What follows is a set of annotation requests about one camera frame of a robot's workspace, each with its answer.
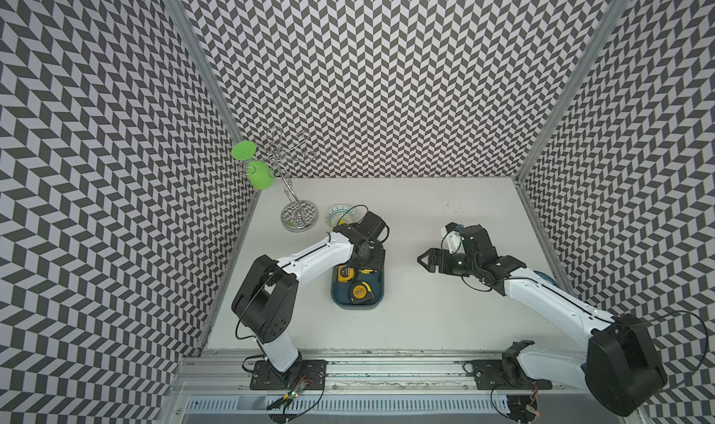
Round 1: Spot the green cup lower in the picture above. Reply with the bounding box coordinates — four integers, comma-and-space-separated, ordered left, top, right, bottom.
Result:
246, 161, 276, 191

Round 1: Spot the teal plastic storage box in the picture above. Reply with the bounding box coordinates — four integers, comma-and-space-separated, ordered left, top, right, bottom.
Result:
331, 264, 385, 310

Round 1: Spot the blue white patterned plate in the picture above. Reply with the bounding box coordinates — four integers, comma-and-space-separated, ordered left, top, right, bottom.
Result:
536, 271, 559, 287

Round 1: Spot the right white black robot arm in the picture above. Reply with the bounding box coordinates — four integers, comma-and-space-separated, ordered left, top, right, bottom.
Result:
417, 223, 668, 417

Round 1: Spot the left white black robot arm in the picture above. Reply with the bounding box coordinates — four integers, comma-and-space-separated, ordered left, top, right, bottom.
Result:
232, 211, 390, 375

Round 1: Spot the green cup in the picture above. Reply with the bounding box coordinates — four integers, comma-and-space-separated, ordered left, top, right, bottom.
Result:
246, 161, 276, 191
231, 140, 257, 161

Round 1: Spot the green cup upper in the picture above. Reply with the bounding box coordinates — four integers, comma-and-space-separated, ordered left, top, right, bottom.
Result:
231, 140, 257, 161

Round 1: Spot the yellow black tape measure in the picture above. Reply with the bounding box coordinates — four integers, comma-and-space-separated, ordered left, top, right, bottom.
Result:
349, 282, 375, 305
336, 265, 356, 284

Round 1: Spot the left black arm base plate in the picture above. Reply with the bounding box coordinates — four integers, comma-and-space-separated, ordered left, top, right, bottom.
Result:
250, 359, 328, 392

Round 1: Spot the chrome wire cup stand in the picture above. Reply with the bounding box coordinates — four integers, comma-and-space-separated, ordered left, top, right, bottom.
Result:
251, 132, 318, 233

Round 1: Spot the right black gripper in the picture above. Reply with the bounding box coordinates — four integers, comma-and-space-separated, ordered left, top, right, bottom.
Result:
417, 248, 480, 276

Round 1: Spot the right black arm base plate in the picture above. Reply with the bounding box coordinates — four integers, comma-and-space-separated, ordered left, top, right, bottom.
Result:
467, 359, 553, 392

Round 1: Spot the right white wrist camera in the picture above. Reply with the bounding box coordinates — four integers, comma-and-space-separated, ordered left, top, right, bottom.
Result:
441, 225, 462, 254

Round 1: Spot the aluminium front rail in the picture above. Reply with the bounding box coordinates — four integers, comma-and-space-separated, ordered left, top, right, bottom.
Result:
166, 349, 644, 397

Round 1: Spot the yellow patterned small bowl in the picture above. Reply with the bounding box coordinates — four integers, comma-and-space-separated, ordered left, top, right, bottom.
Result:
325, 204, 356, 230

